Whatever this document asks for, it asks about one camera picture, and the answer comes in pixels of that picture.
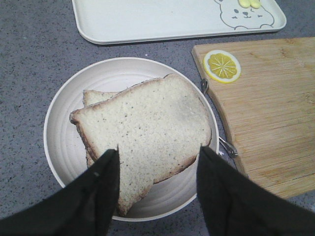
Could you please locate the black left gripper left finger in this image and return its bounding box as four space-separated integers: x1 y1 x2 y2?
0 149 120 236

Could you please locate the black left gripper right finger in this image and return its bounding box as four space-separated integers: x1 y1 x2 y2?
196 147 315 236

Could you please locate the white round plate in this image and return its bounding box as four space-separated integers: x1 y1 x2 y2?
44 58 219 222

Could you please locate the bread slice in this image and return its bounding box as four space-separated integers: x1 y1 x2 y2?
83 90 118 168
70 74 212 216

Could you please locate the white bear print tray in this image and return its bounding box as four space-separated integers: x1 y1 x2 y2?
72 0 286 45

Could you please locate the wooden cutting board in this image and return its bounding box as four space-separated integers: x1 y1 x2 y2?
192 37 315 198

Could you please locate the lemon slice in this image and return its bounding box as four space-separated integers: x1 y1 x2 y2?
202 50 242 84

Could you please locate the metal cutting board handle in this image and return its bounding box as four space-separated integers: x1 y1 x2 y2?
200 78 239 159

